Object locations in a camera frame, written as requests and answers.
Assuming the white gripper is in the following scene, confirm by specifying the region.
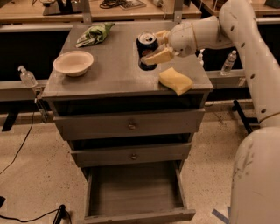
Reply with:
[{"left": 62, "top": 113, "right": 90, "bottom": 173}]
[{"left": 141, "top": 22, "right": 196, "bottom": 66}]

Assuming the blue pepsi can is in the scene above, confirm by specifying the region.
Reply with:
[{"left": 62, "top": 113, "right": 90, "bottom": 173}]
[{"left": 136, "top": 31, "right": 158, "bottom": 71}]

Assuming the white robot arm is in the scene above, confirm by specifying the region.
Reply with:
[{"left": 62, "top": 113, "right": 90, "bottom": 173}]
[{"left": 141, "top": 0, "right": 280, "bottom": 224}]

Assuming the grey top drawer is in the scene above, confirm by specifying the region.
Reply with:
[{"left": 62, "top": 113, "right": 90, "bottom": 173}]
[{"left": 54, "top": 108, "right": 205, "bottom": 140}]

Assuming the grey drawer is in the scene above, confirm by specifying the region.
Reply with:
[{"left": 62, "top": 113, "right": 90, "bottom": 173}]
[
  {"left": 83, "top": 161, "right": 195, "bottom": 224},
  {"left": 54, "top": 108, "right": 205, "bottom": 140},
  {"left": 71, "top": 143, "right": 191, "bottom": 168}
]

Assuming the grey drawer cabinet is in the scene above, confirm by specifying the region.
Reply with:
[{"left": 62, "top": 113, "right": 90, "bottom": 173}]
[{"left": 42, "top": 21, "right": 214, "bottom": 176}]

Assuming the grey middle drawer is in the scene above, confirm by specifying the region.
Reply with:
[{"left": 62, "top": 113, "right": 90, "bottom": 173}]
[{"left": 71, "top": 143, "right": 191, "bottom": 168}]

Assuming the grey bottom drawer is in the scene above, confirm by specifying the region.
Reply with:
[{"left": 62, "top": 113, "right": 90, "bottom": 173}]
[{"left": 83, "top": 161, "right": 195, "bottom": 224}]

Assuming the white pump bottle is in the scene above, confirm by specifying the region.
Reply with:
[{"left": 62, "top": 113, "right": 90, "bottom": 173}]
[{"left": 198, "top": 49, "right": 205, "bottom": 66}]

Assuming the yellow sponge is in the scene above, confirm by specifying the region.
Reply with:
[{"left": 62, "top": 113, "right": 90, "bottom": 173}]
[{"left": 158, "top": 67, "right": 193, "bottom": 96}]

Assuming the clear water bottle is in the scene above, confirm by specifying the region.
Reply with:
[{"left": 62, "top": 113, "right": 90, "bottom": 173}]
[{"left": 220, "top": 50, "right": 237, "bottom": 76}]

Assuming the green chip bag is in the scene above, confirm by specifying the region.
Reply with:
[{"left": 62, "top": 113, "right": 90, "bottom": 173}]
[{"left": 75, "top": 22, "right": 115, "bottom": 47}]

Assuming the wooden workbench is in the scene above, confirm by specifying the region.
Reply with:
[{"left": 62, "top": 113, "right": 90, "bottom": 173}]
[{"left": 0, "top": 0, "right": 203, "bottom": 25}]

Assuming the white paper bowl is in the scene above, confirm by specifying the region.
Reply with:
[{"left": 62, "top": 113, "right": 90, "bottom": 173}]
[{"left": 53, "top": 51, "right": 94, "bottom": 77}]

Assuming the black wheeled stand leg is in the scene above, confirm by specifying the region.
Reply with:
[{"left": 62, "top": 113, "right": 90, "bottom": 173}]
[{"left": 232, "top": 100, "right": 259, "bottom": 134}]

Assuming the clear sanitizer pump bottle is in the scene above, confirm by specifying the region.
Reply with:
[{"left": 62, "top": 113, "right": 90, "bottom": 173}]
[{"left": 18, "top": 66, "right": 38, "bottom": 88}]

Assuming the black plug on floor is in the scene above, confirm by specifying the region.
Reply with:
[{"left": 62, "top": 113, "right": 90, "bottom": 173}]
[{"left": 0, "top": 204, "right": 72, "bottom": 224}]

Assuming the black floor cable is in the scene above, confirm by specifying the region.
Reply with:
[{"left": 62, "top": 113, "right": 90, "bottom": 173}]
[{"left": 0, "top": 112, "right": 37, "bottom": 176}]

